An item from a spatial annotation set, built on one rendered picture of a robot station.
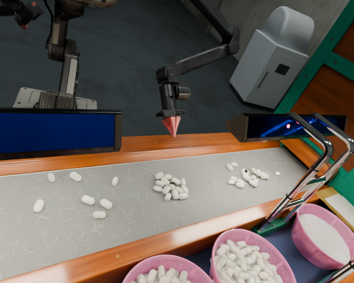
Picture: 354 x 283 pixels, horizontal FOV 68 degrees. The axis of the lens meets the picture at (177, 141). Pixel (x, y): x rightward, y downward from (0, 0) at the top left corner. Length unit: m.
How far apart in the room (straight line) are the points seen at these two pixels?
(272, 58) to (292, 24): 0.46
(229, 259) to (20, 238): 0.56
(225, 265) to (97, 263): 0.37
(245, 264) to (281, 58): 3.24
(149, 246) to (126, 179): 0.26
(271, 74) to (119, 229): 3.39
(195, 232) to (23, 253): 0.44
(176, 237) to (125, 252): 0.15
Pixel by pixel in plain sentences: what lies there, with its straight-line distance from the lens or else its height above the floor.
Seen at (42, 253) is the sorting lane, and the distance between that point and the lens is 0.73.
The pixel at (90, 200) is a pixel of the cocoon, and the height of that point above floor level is 0.76.
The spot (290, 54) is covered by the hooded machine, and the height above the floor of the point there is 0.86.
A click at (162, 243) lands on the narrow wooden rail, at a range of 0.77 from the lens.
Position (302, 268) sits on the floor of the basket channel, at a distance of 1.14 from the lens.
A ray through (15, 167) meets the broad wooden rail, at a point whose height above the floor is 0.76.
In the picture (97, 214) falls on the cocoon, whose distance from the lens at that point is 0.78.
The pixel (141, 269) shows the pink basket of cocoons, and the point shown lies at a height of 0.75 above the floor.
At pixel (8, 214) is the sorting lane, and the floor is 0.74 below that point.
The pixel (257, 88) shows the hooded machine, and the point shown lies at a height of 0.30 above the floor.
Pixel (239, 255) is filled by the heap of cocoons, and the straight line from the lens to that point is 0.89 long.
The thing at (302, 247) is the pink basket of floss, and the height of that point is 0.70.
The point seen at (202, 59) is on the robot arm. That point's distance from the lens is 1.17.
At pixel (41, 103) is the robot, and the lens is 1.10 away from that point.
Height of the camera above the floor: 1.38
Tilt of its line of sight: 34 degrees down
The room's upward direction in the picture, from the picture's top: 25 degrees clockwise
